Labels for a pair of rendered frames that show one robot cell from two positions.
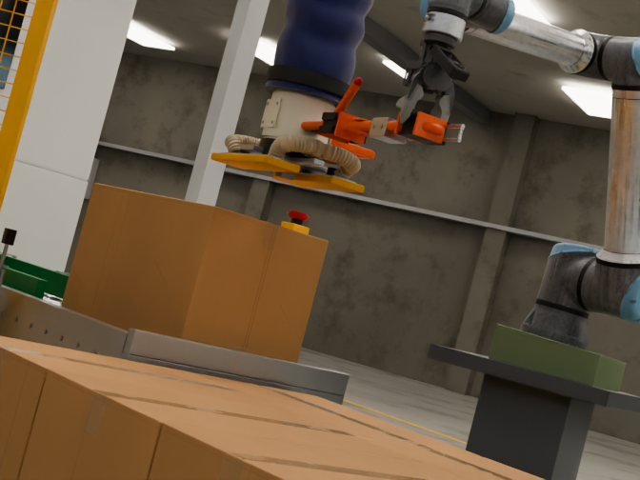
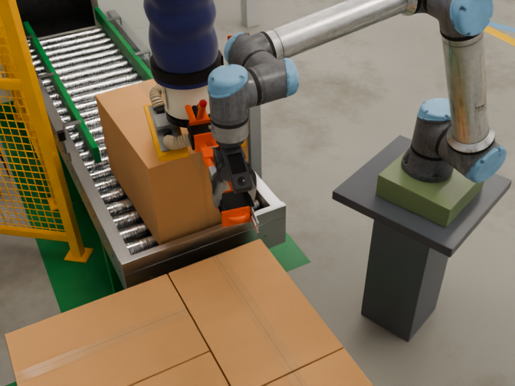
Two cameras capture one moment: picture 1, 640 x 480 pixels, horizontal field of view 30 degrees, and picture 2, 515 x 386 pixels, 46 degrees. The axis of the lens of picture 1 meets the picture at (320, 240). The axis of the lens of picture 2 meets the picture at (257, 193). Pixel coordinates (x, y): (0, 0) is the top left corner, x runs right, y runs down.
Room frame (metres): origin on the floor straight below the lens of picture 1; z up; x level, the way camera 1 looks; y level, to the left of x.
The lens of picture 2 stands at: (1.40, -0.48, 2.24)
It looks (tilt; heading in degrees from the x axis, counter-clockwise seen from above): 39 degrees down; 13
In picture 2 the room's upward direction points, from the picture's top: 1 degrees counter-clockwise
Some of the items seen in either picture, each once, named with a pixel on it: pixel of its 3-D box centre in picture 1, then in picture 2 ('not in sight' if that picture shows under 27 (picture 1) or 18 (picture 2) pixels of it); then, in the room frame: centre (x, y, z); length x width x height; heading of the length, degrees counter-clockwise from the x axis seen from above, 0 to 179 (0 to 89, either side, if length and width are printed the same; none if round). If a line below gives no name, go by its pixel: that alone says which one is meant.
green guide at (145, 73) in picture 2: (63, 284); (142, 60); (4.41, 0.87, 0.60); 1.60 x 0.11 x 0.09; 40
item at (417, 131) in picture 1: (420, 127); (232, 207); (2.56, -0.15, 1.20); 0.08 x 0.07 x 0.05; 28
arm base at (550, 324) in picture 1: (557, 323); (429, 155); (3.32, -0.70, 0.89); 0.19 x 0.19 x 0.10
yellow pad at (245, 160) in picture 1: (254, 156); (164, 125); (3.04, 0.21, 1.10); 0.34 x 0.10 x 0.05; 28
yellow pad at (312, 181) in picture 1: (318, 176); not in sight; (3.13, 0.05, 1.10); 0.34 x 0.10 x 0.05; 28
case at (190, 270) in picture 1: (190, 280); (172, 155); (3.34, 0.32, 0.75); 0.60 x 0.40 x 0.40; 42
